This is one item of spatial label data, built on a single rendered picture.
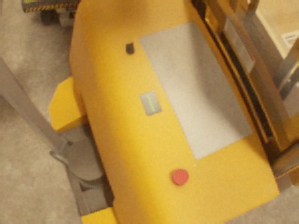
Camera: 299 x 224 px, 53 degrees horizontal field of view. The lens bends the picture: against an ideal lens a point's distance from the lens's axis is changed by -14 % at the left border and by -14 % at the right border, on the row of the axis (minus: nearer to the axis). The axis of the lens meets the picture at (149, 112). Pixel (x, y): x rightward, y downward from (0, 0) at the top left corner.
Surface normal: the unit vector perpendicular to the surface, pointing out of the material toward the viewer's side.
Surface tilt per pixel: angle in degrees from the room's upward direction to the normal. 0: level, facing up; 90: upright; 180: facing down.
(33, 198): 0
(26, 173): 0
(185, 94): 0
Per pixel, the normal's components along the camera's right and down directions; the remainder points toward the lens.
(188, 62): -0.01, -0.36
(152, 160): -0.24, -0.27
